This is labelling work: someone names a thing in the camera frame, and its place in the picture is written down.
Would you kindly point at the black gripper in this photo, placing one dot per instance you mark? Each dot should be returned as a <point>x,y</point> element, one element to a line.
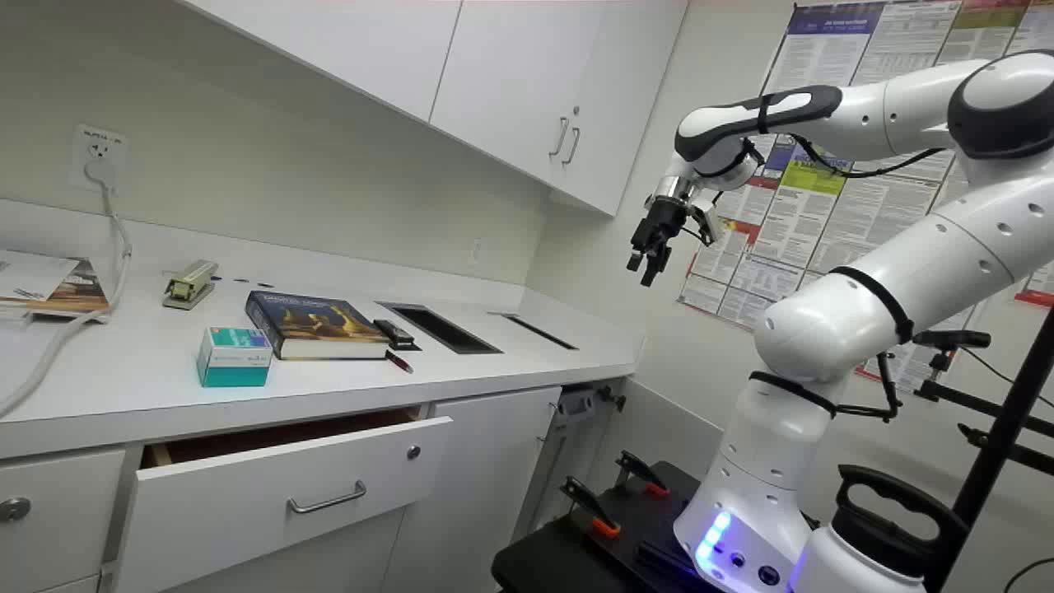
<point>662,220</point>

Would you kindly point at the white-fronted wooden drawer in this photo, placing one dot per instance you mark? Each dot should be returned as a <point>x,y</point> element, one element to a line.
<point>220,505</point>

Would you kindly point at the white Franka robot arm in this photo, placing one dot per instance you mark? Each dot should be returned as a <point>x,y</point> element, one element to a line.
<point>934,253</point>

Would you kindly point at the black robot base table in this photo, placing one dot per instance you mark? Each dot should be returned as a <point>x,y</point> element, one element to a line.
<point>549,563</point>

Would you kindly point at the dark hardcover book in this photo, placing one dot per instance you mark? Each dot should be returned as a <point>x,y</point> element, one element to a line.
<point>315,316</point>

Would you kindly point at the white door under drawer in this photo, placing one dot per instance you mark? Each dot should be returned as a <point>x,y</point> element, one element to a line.
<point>330,560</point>

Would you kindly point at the white drawer with knob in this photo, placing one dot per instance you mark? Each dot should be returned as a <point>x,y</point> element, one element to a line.
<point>59,514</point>

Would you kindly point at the round metal drawer knob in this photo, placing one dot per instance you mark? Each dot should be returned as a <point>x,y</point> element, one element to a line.
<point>14,509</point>

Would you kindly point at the black and orange clamp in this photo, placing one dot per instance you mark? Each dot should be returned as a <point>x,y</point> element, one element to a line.
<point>642,477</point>
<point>593,514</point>

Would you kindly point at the small black desk tool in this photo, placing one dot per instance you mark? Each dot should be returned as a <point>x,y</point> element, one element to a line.
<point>397,334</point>

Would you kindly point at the black tripod stand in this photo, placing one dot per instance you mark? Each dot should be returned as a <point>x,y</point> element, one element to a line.
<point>992,448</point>

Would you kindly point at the teal and white box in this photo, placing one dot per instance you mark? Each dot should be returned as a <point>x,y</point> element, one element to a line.
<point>235,360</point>

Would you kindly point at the grey stapler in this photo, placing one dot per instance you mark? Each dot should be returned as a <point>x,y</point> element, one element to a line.
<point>189,286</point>

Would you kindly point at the stack of papers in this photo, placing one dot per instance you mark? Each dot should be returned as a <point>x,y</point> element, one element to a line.
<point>53,286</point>

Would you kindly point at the large printed wall poster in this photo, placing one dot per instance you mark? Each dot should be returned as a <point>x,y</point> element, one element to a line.
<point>856,220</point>

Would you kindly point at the red-bordered wall notice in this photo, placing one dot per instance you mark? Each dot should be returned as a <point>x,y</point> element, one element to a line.
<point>1036,289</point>

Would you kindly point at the white wall outlet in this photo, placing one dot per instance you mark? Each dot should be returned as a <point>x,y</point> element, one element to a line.
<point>100,153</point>

